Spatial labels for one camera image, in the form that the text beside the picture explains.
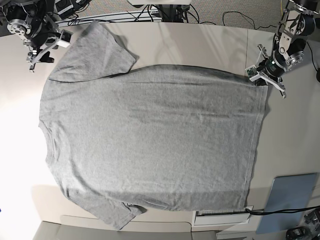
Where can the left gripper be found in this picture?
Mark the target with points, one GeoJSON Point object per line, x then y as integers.
{"type": "Point", "coordinates": [273, 69]}

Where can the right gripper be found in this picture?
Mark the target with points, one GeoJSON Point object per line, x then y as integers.
{"type": "Point", "coordinates": [39, 31]}

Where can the grey T-shirt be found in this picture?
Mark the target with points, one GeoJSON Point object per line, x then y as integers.
{"type": "Point", "coordinates": [169, 137]}

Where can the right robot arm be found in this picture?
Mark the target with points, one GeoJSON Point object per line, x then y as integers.
{"type": "Point", "coordinates": [14, 12]}

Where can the robot base stand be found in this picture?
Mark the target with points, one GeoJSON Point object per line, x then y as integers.
{"type": "Point", "coordinates": [170, 11]}

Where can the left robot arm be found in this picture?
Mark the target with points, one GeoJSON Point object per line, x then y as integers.
{"type": "Point", "coordinates": [288, 44]}

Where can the black box device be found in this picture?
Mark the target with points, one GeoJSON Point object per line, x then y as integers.
{"type": "Point", "coordinates": [64, 8]}

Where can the blue-grey mat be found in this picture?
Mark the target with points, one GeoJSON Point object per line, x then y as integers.
{"type": "Point", "coordinates": [287, 192]}

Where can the black device bottom right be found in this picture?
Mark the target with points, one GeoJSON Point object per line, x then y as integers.
{"type": "Point", "coordinates": [298, 233]}

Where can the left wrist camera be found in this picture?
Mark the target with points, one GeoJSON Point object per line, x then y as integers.
{"type": "Point", "coordinates": [252, 73]}

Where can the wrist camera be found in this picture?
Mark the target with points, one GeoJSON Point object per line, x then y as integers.
{"type": "Point", "coordinates": [64, 39]}
{"type": "Point", "coordinates": [252, 73]}

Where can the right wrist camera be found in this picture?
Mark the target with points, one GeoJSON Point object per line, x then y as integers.
{"type": "Point", "coordinates": [64, 39]}

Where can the white cable grommet tray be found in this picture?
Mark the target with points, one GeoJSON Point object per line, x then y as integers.
{"type": "Point", "coordinates": [218, 218]}

